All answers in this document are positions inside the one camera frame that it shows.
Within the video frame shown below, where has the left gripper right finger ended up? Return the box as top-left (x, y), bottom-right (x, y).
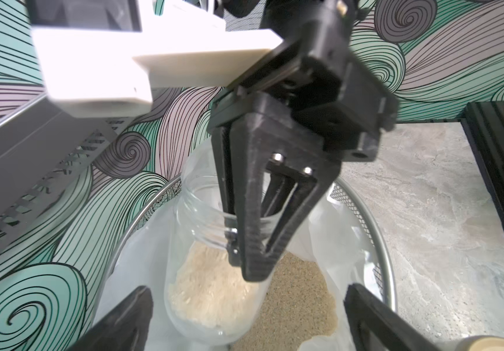
top-left (344, 283), bottom-right (438, 350)

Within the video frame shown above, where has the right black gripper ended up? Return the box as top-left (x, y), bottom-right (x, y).
top-left (208, 1), bottom-right (398, 282)

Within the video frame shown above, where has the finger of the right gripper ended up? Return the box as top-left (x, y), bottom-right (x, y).
top-left (211, 126), bottom-right (240, 268)

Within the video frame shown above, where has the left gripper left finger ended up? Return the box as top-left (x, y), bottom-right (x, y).
top-left (68, 286), bottom-right (153, 351)

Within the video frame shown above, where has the silver mesh waste bin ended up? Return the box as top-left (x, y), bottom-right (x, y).
top-left (95, 177), bottom-right (397, 321)

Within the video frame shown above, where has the white plastic bin liner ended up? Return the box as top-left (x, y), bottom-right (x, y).
top-left (96, 184), bottom-right (397, 350)

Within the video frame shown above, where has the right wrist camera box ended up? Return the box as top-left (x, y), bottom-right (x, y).
top-left (25, 1), bottom-right (282, 118)

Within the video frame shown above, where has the black perforated wall shelf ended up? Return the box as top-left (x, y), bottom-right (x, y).
top-left (0, 94), bottom-right (133, 254)

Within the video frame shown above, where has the middle jar with beige lid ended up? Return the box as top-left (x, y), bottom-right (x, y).
top-left (436, 336), bottom-right (504, 351)

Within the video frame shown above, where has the clear plastic rice jar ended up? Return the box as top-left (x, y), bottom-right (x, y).
top-left (164, 140), bottom-right (271, 346)

